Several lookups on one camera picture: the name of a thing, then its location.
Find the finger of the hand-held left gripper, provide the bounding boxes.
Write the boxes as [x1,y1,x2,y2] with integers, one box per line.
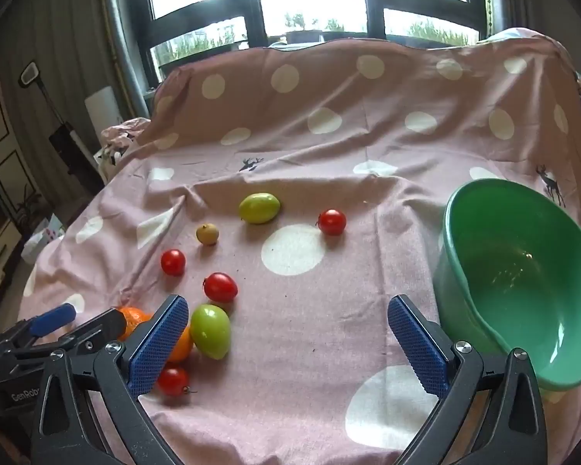
[0,303,77,350]
[53,307,127,352]

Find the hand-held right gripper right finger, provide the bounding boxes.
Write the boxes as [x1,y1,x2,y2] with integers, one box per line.
[387,294,548,465]

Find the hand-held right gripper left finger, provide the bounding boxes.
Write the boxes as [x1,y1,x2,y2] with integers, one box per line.
[31,294,191,465]

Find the orange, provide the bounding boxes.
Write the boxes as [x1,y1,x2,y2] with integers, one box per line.
[115,306,153,342]
[167,324,195,363]

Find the red cherry tomato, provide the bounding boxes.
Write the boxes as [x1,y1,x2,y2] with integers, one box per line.
[156,367,194,396]
[318,208,347,236]
[161,249,187,277]
[203,272,238,303]

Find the bright green oval fruit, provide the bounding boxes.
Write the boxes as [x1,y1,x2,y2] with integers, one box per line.
[190,304,232,360]

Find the green plastic bowl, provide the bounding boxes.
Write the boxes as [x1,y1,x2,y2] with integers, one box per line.
[432,178,581,393]

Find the yellow-green oval fruit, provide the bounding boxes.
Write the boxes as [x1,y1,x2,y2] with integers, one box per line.
[238,193,282,225]

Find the white patterned bag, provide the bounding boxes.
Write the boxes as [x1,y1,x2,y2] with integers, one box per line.
[22,213,64,265]

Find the small yellow round fruit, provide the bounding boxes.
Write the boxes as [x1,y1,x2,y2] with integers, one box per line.
[196,223,220,246]

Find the floral pink cloth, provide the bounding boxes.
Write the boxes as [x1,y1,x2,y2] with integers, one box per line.
[94,117,151,175]

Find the white cylinder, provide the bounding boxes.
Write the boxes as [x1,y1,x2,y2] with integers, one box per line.
[84,86,124,139]

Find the pink polka-dot blanket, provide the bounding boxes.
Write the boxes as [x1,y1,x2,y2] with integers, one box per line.
[17,26,581,465]

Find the potted plant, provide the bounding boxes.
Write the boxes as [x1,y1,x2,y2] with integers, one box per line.
[324,18,349,40]
[283,12,320,44]

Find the black-framed window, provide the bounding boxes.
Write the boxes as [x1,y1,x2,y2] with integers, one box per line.
[104,0,495,107]

